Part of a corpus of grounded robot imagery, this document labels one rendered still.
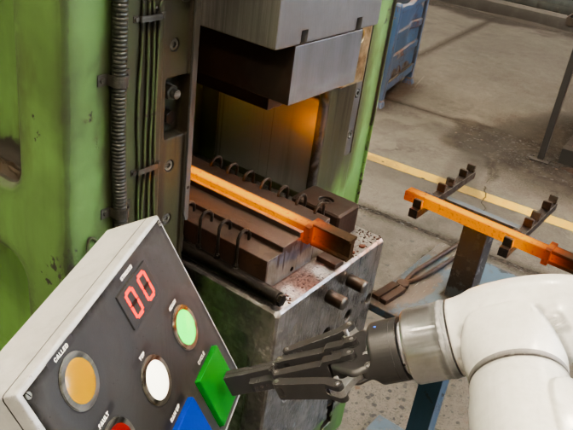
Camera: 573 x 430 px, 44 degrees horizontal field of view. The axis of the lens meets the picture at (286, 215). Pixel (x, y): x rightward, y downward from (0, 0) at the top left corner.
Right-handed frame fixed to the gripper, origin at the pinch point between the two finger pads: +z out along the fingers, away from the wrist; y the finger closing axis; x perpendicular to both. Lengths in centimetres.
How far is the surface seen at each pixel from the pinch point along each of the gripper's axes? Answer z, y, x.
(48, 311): 10.8, -12.7, 22.6
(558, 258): -39, 60, -30
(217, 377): 4.7, 0.0, 1.3
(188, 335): 5.0, -0.7, 8.8
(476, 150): -7, 363, -124
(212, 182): 20, 55, 9
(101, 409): 5.4, -19.4, 14.0
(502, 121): -26, 429, -134
